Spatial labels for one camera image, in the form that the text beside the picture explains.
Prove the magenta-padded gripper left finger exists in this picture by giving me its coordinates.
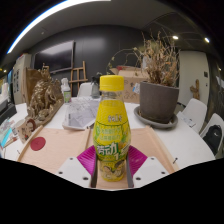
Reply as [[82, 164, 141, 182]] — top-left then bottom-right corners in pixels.
[[55, 144, 100, 189]]

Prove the cardboard box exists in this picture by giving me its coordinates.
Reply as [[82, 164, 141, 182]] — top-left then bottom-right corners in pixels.
[[109, 66, 151, 104]]

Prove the golden carved root sculpture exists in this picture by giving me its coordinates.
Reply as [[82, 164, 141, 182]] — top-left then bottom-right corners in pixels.
[[25, 64, 65, 123]]

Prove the long ceiling light strip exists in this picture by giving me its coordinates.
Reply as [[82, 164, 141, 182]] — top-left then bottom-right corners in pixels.
[[6, 0, 111, 55]]

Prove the white spray bottle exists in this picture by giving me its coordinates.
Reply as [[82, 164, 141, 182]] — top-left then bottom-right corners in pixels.
[[60, 77, 72, 104]]

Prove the wooden wall figure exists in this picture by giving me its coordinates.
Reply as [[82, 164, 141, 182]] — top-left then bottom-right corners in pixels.
[[189, 78, 201, 101]]

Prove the grey plant saucer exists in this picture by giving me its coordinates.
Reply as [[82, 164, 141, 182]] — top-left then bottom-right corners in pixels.
[[133, 105, 179, 130]]

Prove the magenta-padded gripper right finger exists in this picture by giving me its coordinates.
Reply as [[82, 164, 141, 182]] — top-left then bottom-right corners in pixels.
[[125, 145, 170, 189]]

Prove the wooden easel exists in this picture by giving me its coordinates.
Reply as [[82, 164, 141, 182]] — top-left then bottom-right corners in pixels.
[[69, 60, 89, 98]]

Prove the flat round red coaster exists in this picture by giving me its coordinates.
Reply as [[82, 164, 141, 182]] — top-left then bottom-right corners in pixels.
[[30, 136, 47, 152]]

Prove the yellow drink bottle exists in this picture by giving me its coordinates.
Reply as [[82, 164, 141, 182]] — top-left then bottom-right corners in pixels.
[[92, 74, 132, 183]]

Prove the black backpack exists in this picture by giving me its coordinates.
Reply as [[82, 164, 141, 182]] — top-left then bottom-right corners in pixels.
[[202, 124, 223, 156]]

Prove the dried plant in grey pot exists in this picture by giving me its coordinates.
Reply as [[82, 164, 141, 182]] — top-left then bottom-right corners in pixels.
[[106, 31, 181, 125]]

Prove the white cabinet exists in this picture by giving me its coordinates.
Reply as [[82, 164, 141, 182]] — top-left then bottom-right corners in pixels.
[[11, 53, 33, 105]]

